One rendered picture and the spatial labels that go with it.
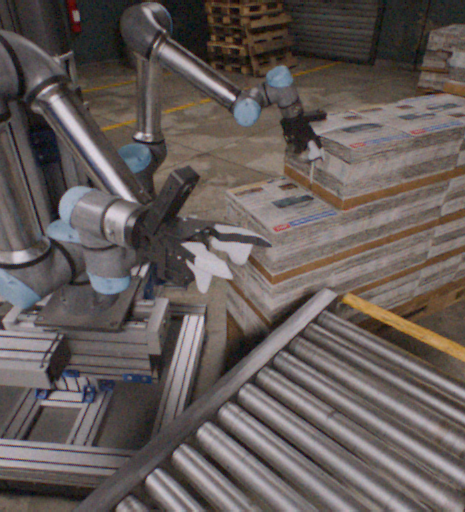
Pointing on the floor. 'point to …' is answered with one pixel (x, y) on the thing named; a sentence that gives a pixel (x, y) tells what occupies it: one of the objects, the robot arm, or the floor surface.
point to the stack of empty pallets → (235, 18)
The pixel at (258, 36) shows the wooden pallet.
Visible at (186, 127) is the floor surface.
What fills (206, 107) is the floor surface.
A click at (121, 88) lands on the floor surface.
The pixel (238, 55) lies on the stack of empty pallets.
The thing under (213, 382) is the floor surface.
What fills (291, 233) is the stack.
